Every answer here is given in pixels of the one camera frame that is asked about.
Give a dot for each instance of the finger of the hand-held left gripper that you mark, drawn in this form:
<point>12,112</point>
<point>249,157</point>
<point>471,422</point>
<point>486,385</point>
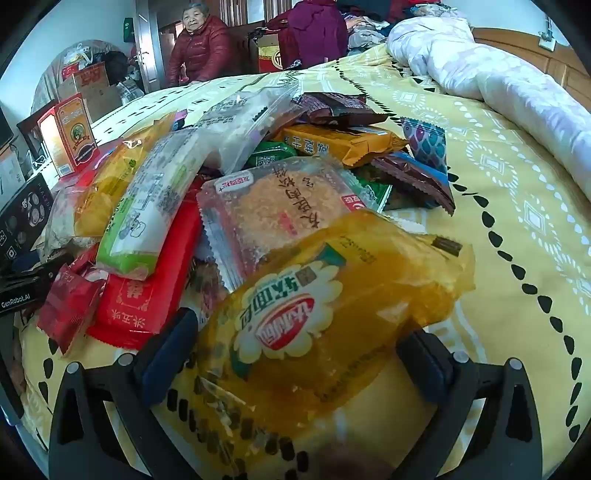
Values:
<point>51,274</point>

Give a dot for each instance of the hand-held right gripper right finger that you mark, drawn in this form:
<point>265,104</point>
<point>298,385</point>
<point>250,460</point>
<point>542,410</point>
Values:
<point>425,364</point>

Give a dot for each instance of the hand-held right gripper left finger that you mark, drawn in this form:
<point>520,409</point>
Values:
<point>167,364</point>

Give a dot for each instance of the yellow bread packet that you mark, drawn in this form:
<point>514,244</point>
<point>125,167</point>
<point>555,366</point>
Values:
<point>323,314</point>

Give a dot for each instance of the pile of snack packets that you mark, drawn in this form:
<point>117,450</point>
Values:
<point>161,184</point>

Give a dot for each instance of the black box with round pictures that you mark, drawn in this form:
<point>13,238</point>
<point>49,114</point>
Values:
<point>23,217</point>

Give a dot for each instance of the orange and red box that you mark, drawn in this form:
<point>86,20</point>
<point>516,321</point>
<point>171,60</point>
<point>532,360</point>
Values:
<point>69,134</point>

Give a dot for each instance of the dark wooden chair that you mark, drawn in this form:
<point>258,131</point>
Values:
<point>30,131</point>

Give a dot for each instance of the yellow patterned blanket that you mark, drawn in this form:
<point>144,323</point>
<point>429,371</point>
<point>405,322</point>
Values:
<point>508,230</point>

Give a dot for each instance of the cardboard box red square logo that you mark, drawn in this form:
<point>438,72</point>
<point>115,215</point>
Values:
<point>99,104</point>

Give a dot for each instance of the white printed plastic bag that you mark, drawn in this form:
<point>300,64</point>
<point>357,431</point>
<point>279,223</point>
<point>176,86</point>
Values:
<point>130,91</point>

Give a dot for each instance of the cardboard box red lettering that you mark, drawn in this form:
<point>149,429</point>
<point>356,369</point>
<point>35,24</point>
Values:
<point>87,76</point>

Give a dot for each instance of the black bag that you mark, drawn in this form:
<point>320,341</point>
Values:
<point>117,67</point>

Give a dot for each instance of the wooden door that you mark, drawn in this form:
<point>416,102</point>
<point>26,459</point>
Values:
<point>147,46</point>

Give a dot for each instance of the white and pink duvet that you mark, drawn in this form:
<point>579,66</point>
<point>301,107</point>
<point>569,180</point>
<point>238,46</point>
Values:
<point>485,83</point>

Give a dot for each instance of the red and gold gift box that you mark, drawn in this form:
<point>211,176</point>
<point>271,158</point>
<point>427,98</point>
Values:
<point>270,57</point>

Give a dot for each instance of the wooden headboard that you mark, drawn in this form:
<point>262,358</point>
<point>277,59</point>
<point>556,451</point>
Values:
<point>508,46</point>

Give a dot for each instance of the pile of clothes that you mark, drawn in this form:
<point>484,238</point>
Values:
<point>367,34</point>

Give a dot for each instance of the person in purple jacket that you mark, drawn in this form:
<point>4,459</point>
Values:
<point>314,32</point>

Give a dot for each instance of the green wall sign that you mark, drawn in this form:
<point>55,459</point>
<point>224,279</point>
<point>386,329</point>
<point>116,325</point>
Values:
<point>128,28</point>

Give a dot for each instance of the white wall socket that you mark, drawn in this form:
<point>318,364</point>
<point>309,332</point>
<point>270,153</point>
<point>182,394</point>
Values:
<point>547,39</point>

